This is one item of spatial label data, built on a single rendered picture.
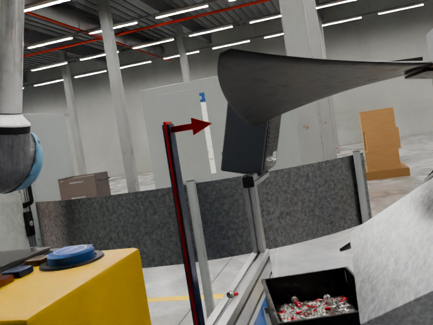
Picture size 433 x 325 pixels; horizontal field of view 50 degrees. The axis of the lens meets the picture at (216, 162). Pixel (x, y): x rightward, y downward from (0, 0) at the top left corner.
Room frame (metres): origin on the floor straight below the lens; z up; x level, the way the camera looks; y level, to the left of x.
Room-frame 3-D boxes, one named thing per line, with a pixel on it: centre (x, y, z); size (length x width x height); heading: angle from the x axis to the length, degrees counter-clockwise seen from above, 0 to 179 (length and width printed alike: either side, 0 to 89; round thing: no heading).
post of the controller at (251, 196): (1.15, -0.07, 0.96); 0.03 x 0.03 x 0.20; 74
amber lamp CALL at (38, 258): (0.41, 0.17, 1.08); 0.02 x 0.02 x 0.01; 74
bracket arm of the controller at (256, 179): (1.25, -0.10, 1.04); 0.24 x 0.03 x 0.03; 164
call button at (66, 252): (0.40, 0.14, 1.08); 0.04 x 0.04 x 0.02
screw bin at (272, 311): (0.76, -0.13, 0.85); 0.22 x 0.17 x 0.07; 0
